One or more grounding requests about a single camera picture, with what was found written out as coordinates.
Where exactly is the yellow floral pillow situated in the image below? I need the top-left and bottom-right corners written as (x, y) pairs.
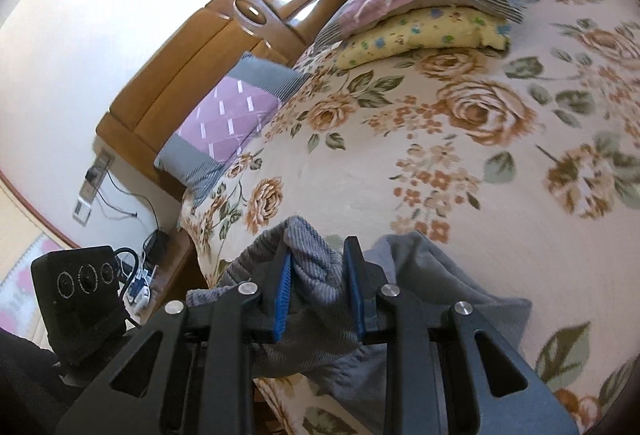
top-left (335, 6), bottom-right (511, 70)

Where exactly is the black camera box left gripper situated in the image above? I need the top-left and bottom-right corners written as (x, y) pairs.
top-left (30, 245), bottom-right (128, 366)

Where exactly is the black charger cable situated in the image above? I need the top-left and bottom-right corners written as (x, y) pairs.
top-left (86, 166), bottom-right (172, 266)

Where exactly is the brown wooden headboard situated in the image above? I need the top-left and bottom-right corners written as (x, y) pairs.
top-left (96, 0), bottom-right (347, 200)

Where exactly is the wall power outlet strip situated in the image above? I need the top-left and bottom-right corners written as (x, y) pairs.
top-left (73, 149), bottom-right (114, 226)

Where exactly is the purple grey square pillow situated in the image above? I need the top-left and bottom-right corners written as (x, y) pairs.
top-left (154, 53), bottom-right (309, 206)

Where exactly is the wooden nightstand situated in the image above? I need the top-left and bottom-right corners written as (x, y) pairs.
top-left (139, 230), bottom-right (207, 322)

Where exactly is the floral bed blanket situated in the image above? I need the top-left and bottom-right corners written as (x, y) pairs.
top-left (180, 0), bottom-right (639, 433)

